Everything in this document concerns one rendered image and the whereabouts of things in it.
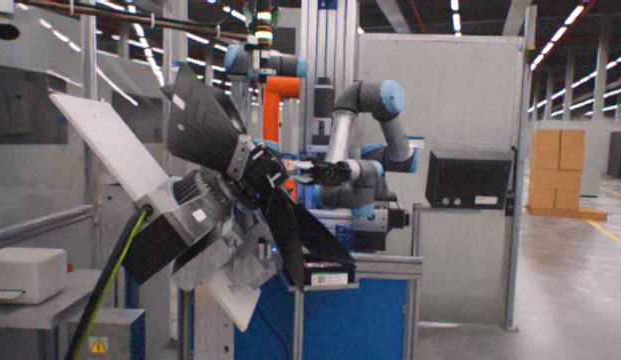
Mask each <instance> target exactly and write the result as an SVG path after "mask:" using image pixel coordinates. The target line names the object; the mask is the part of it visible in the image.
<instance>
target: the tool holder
mask: <svg viewBox="0 0 621 360"><path fill-rule="evenodd" d="M246 36H247V40H246V41H243V45H245V46H244V52H249V70H251V75H256V76H258V75H268V76H275V75H276V71H274V70H270V69H259V51H260V45H258V36H253V35H246Z"/></svg>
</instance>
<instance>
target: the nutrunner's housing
mask: <svg viewBox="0 0 621 360"><path fill-rule="evenodd" d="M258 45H260V51H259V69H269V62H270V46H271V45H270V44H264V43H259V44H258ZM267 77H268V75H258V83H259V84H261V83H263V84H266V83H267V79H268V78H267Z"/></svg>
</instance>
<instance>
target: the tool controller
mask: <svg viewBox="0 0 621 360"><path fill-rule="evenodd" d="M511 164H512V160H510V159H509V158H508V157H507V156H506V155H505V154H503V153H502V152H497V151H466V150H435V149H432V150H431V151H430V158H429V165H428V174H427V182H426V189H425V198H426V200H427V201H428V203H429V205H430V206H431V208H440V209H469V210H504V205H505V200H506V194H507V185H508V180H509V174H510V169H511Z"/></svg>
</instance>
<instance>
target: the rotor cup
mask: <svg viewBox="0 0 621 360"><path fill-rule="evenodd" d="M261 150H262V151H263V153H261V154H260V155H259V156H258V157H257V158H256V159H255V160H254V159H253V157H255V156H256V155H257V154H258V153H259V152H260V151H261ZM273 157H274V158H276V159H277V160H278V163H277V162H276V161H275V159H274V158H273ZM265 173H266V174H267V175H268V176H269V177H270V179H272V178H273V177H275V176H276V175H277V174H278V173H281V175H280V176H279V177H278V178H276V179H275V180H274V181H272V183H273V185H274V186H275V185H277V186H281V184H283V183H284V182H285V181H286V180H288V179H289V177H290V174H289V172H288V170H287V168H286V167H285V165H284V164H282V162H281V160H280V158H279V157H278V156H277V155H276V154H275V152H274V151H273V150H272V149H271V148H270V147H269V146H268V145H267V144H266V143H265V142H259V143H258V145H256V146H255V147H254V148H253V149H251V150H250V154H249V156H248V159H247V162H246V164H245V166H244V169H243V172H242V174H241V177H240V179H239V180H238V182H236V180H234V179H233V178H232V177H230V176H229V175H228V174H226V173H225V174H222V173H221V174H222V176H223V178H224V180H225V182H226V183H227V185H228V186H229V187H230V188H231V189H232V191H233V192H234V193H235V194H236V197H237V198H238V199H239V200H240V201H241V202H242V203H243V204H244V205H245V206H246V207H248V208H249V209H252V210H257V209H258V208H259V207H258V193H259V192H260V188H261V185H262V181H263V177H264V174H265Z"/></svg>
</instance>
